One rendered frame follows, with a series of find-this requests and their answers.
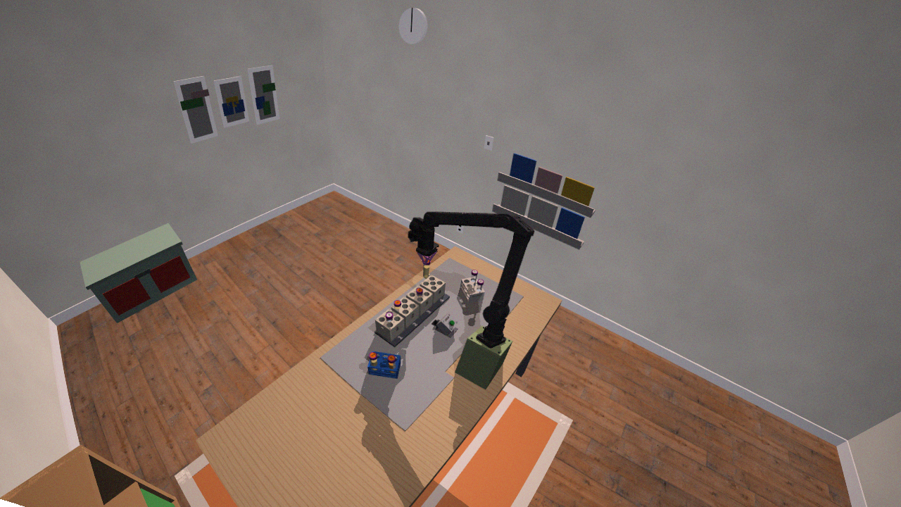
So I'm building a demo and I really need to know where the blue tube rack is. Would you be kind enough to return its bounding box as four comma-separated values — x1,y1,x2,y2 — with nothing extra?
367,351,401,379

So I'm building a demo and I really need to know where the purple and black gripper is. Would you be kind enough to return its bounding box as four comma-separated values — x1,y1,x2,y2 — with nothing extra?
416,239,439,265

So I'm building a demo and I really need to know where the grey flat mat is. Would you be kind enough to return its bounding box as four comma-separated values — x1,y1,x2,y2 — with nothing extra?
320,258,499,431

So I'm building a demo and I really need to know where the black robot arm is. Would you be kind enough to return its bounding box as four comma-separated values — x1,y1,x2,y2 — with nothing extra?
408,212,534,349

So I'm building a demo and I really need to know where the white button box with label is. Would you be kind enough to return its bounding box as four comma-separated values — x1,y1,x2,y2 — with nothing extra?
432,313,459,338

